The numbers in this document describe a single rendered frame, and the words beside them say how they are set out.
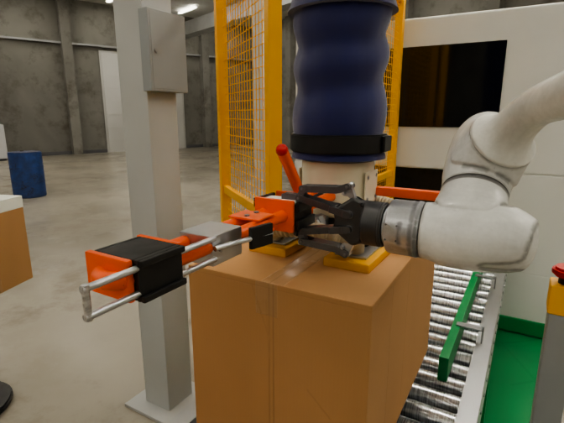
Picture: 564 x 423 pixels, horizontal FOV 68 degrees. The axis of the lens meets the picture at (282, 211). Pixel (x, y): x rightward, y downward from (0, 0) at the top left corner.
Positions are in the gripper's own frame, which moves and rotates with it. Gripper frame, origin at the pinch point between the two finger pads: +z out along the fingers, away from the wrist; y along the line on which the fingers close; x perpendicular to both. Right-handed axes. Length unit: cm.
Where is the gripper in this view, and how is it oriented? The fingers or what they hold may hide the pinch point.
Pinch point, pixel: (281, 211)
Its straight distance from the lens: 79.7
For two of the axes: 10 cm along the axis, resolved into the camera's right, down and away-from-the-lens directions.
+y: 0.0, 9.7, 2.3
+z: -8.6, -1.1, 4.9
